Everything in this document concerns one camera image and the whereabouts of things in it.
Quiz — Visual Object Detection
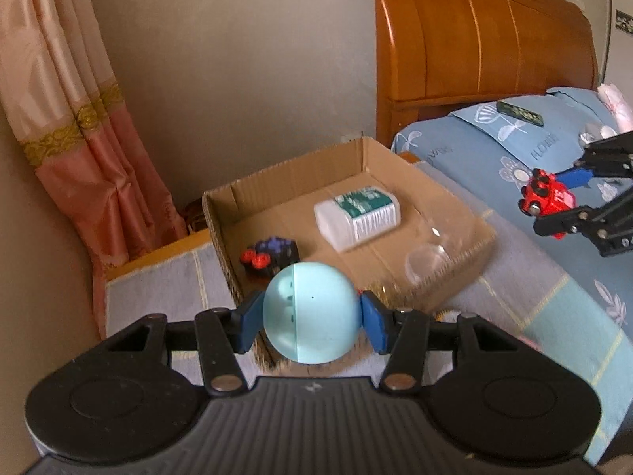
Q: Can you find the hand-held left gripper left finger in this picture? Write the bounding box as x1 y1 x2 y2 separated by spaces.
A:
99 289 266 399

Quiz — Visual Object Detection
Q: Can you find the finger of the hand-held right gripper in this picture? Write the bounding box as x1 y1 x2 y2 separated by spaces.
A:
533 198 633 258
553 131 633 190

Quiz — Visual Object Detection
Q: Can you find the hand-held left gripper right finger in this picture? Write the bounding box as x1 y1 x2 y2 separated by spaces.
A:
360 291 525 397

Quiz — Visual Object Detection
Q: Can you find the red toy train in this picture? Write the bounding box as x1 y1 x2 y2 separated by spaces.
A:
518 169 578 241

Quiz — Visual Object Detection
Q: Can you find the light blue plastic ball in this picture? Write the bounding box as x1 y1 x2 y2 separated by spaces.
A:
262 260 358 364

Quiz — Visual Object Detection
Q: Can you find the purple toy with red wheels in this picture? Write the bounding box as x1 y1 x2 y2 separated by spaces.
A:
240 237 301 280

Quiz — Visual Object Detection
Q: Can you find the clear plastic jar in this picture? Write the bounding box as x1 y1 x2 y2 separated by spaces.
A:
403 225 453 285

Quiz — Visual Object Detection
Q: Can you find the white bottle with green label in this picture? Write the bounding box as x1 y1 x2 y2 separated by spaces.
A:
313 185 401 252

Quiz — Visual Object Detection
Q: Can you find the cardboard box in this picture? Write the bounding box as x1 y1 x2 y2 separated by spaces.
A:
202 137 498 372

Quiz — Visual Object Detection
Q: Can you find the blue floral pillow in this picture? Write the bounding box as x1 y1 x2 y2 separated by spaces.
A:
447 86 633 194

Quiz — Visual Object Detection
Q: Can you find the dark green flat packet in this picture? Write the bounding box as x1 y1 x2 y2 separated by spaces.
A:
496 100 545 125

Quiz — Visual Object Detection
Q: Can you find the pink white cloth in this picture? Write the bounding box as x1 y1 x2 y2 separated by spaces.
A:
596 82 633 129

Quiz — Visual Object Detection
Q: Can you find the dark wooden object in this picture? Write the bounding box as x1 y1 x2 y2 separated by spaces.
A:
183 200 208 233

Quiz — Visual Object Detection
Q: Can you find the striped table cloth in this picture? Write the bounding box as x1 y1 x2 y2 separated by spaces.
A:
106 158 633 466

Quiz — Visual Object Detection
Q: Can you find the blue floral bed sheet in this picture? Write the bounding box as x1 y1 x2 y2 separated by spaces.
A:
390 118 633 342

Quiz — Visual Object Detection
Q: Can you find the wooden headboard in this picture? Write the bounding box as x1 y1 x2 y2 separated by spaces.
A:
355 0 601 144

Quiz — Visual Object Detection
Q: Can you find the pink curtain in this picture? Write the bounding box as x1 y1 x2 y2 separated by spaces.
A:
0 0 189 283

